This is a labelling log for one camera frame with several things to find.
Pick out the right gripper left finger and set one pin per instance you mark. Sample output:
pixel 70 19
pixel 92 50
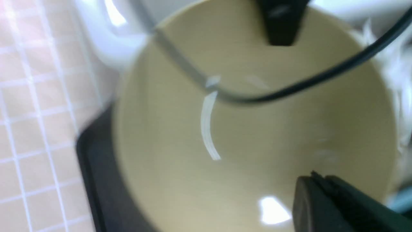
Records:
pixel 282 19

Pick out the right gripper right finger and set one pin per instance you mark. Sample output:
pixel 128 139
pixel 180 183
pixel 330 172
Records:
pixel 330 204

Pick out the yellow noodle bowl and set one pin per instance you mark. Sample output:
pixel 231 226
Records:
pixel 194 163

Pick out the teal plastic chopstick bin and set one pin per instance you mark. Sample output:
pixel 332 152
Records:
pixel 401 202

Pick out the black serving tray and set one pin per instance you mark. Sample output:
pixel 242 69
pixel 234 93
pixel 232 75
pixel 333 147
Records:
pixel 111 205

